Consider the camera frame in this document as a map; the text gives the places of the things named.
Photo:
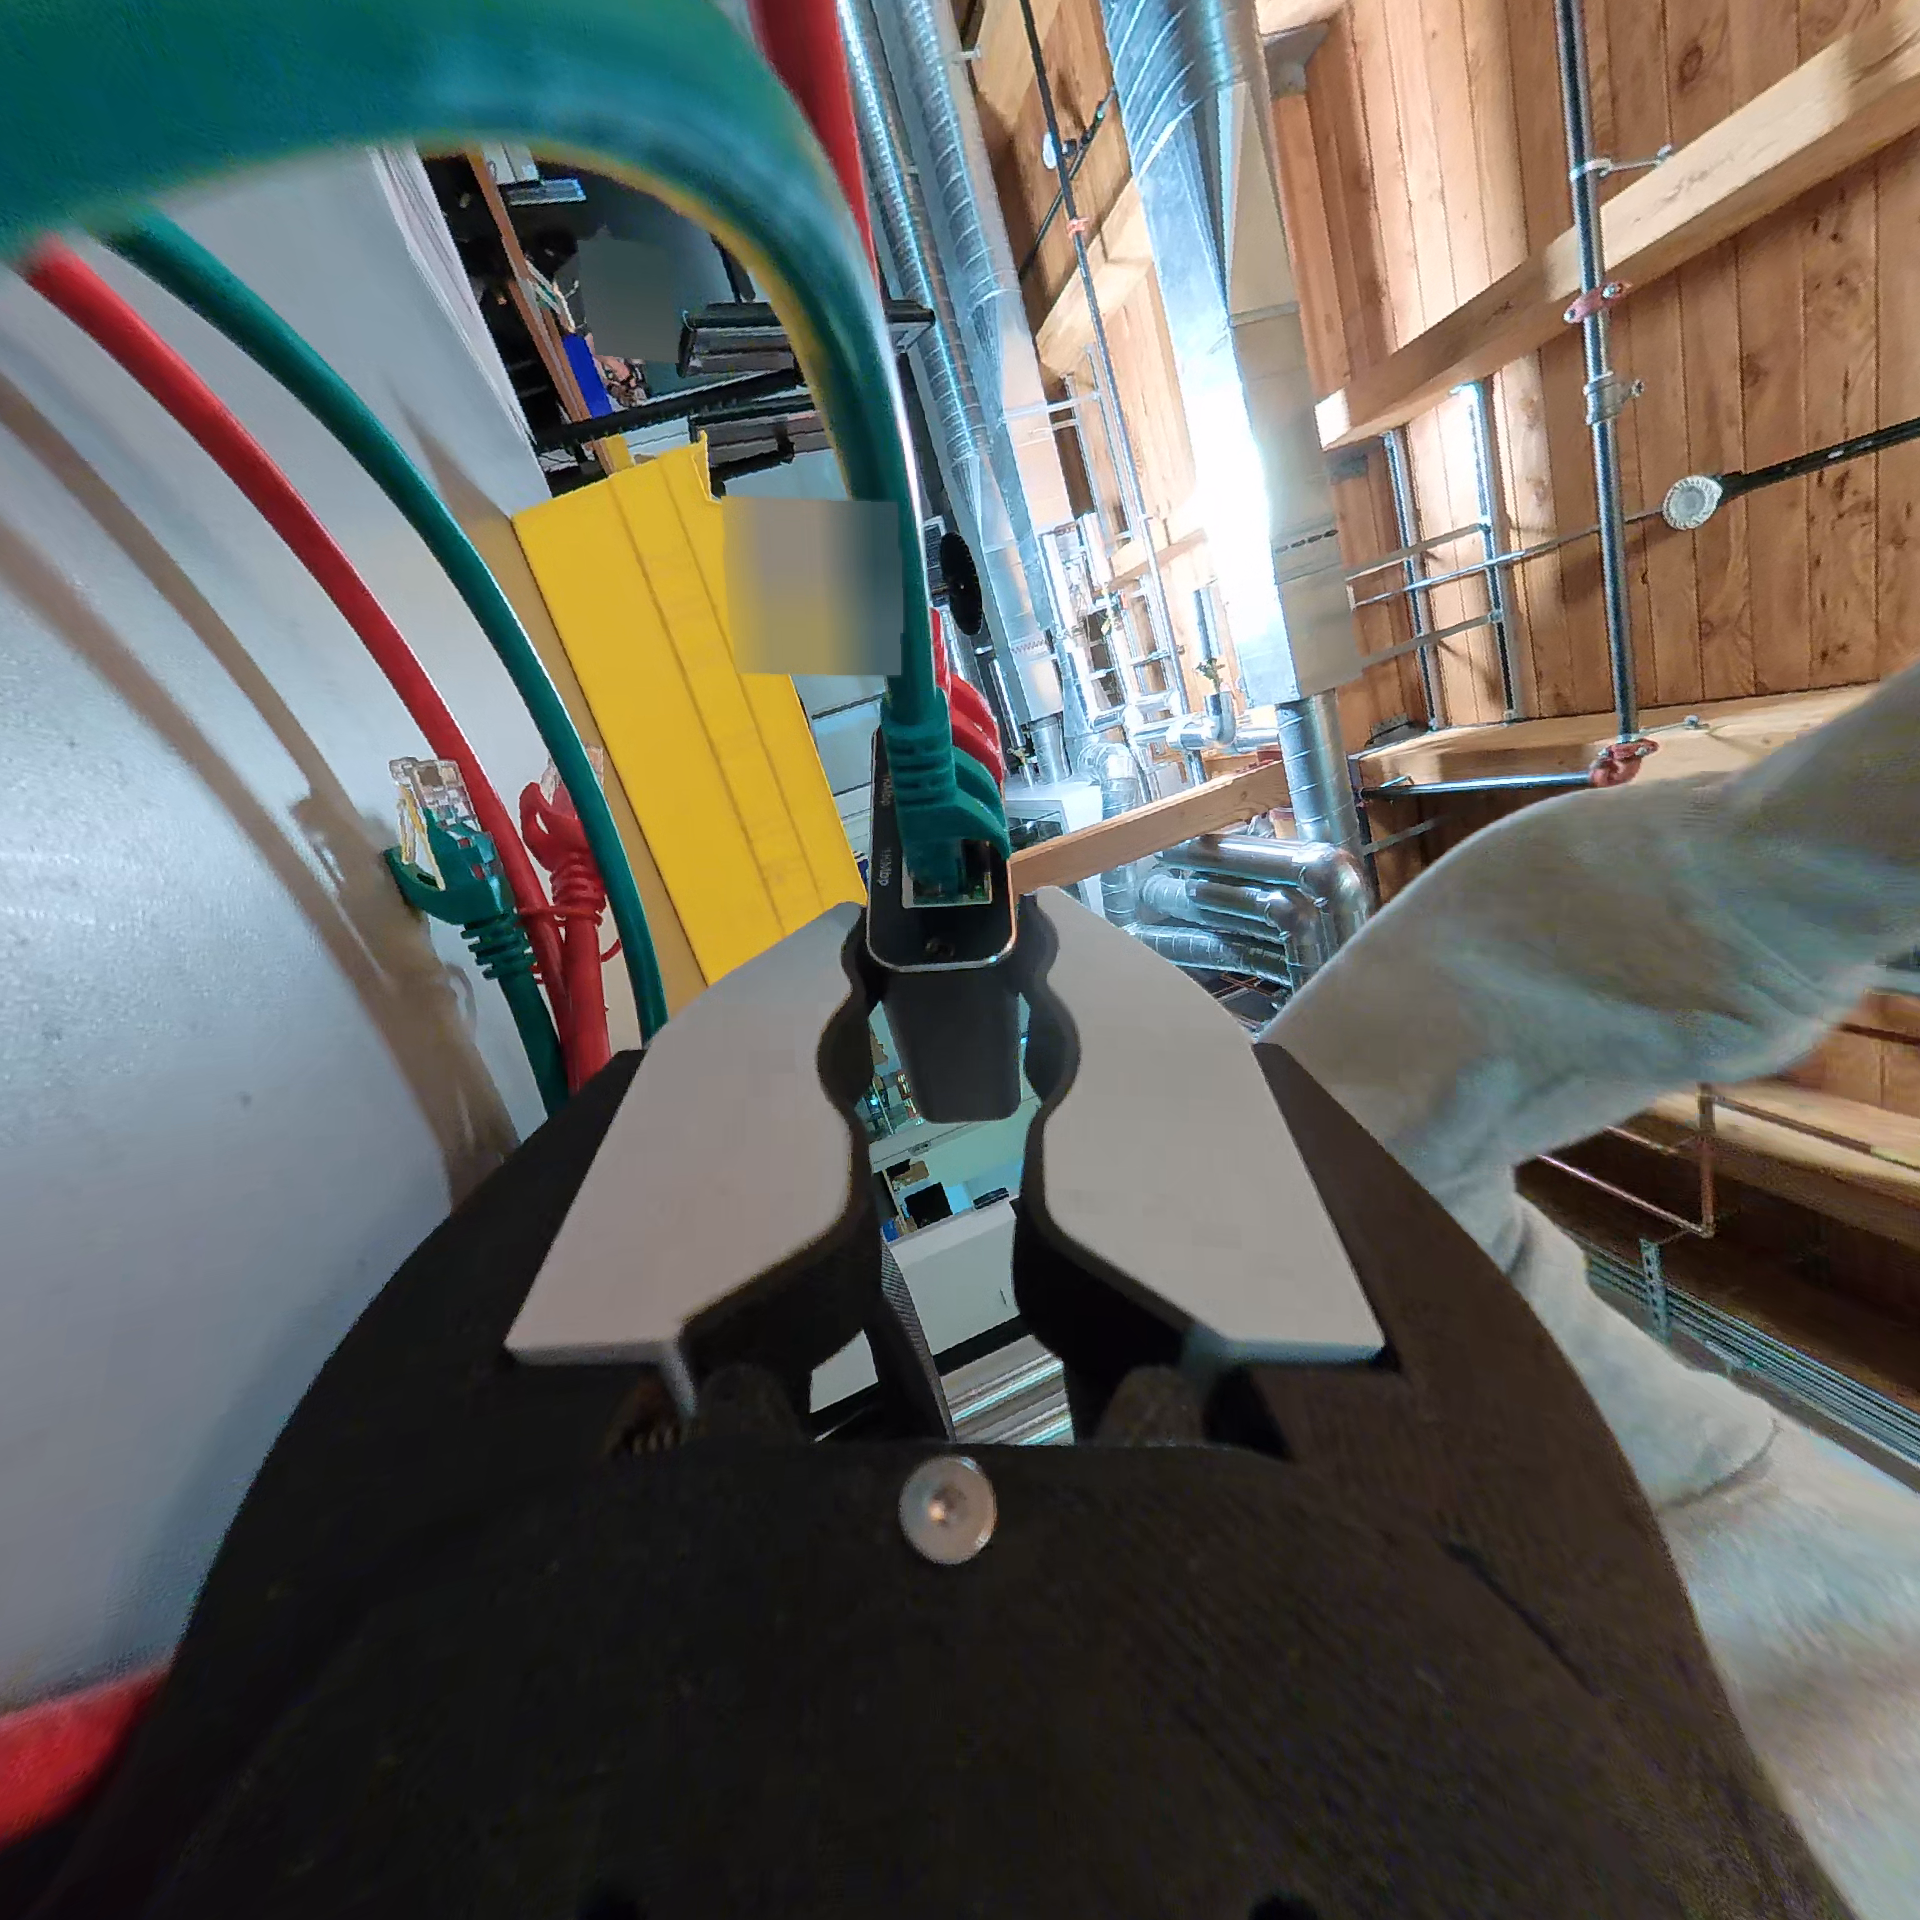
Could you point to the rectangular metal duct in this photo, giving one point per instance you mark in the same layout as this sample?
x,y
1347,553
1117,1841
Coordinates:
x,y
1276,452

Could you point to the cluster of silver pipes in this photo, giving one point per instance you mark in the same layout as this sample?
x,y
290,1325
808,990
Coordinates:
x,y
1276,879

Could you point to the red pipe clamp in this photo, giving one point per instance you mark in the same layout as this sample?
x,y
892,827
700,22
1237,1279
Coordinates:
x,y
1620,761

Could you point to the person's right forearm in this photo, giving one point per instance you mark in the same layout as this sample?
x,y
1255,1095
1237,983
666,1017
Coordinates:
x,y
1576,931

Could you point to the black round knob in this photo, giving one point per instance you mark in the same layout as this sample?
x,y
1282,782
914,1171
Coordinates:
x,y
956,579

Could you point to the wooden ceiling beam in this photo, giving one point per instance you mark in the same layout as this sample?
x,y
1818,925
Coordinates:
x,y
1724,196

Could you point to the thick wooden beam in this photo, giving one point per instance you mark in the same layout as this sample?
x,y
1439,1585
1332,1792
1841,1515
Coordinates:
x,y
1499,743

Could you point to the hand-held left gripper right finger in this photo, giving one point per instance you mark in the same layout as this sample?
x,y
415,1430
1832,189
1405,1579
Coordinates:
x,y
1200,1171

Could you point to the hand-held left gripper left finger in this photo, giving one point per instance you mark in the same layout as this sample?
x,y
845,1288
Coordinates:
x,y
705,1171

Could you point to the metal storage rack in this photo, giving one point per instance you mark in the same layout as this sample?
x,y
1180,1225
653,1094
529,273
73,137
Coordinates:
x,y
733,341

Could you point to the wooden railing beam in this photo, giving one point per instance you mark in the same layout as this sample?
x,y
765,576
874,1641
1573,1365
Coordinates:
x,y
1155,827

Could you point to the metal conduit rod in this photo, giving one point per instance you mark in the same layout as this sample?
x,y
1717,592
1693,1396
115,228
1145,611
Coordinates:
x,y
1599,452

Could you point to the black network splitter box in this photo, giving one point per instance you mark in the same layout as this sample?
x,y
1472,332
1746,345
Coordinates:
x,y
961,1036

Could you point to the white round ceiling fixture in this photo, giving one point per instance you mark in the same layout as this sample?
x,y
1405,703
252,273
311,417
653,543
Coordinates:
x,y
1693,500

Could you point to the yellow plastic bin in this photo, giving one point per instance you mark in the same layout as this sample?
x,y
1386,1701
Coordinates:
x,y
675,720

